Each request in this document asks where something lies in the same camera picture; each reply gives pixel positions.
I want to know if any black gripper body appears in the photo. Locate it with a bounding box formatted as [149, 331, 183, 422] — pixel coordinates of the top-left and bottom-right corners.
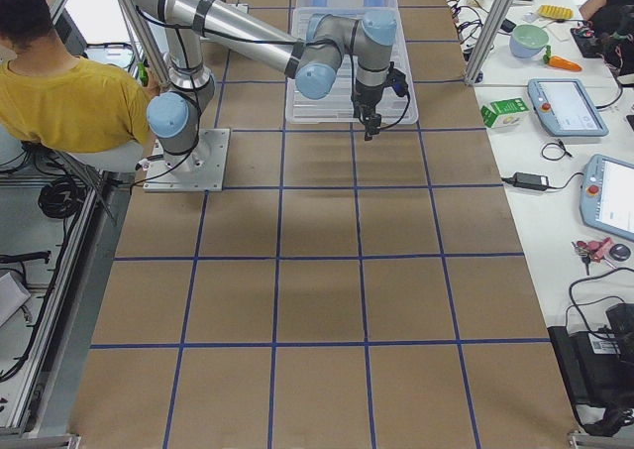
[351, 61, 394, 118]

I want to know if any clear plastic box lid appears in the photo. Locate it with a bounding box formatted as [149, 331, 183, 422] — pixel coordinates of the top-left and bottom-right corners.
[284, 5, 420, 126]

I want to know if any green white carton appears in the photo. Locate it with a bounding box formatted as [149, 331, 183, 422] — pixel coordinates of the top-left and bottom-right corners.
[480, 98, 529, 129]

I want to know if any black power adapter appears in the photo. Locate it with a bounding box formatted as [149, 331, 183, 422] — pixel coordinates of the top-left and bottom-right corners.
[510, 171, 550, 191]

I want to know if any green bowl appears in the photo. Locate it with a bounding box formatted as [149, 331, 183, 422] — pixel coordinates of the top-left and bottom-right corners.
[509, 24, 549, 58]

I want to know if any grey teach pendant tablet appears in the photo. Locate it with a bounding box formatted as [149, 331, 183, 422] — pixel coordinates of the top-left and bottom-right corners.
[527, 78, 609, 138]

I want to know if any toy carrot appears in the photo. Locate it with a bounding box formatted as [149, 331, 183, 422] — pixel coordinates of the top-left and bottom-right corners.
[543, 45, 582, 72]

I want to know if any person in yellow shirt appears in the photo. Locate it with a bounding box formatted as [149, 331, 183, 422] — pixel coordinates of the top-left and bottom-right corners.
[1, 0, 158, 154]

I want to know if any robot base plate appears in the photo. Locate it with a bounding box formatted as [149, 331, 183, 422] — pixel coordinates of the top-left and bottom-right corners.
[142, 128, 231, 192]

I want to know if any aluminium frame post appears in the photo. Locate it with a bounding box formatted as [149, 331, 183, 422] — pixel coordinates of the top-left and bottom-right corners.
[464, 0, 513, 86]

